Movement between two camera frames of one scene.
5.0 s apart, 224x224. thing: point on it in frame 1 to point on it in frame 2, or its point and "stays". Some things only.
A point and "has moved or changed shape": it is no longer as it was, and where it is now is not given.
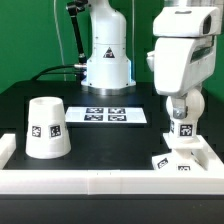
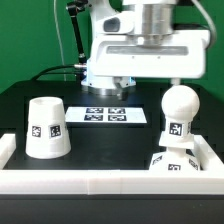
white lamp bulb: x=186 y=127 has moved or changed shape
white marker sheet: x=105 y=115 stays
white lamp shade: x=47 y=135 stays
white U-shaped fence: x=111 y=182 stays
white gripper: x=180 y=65 to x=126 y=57
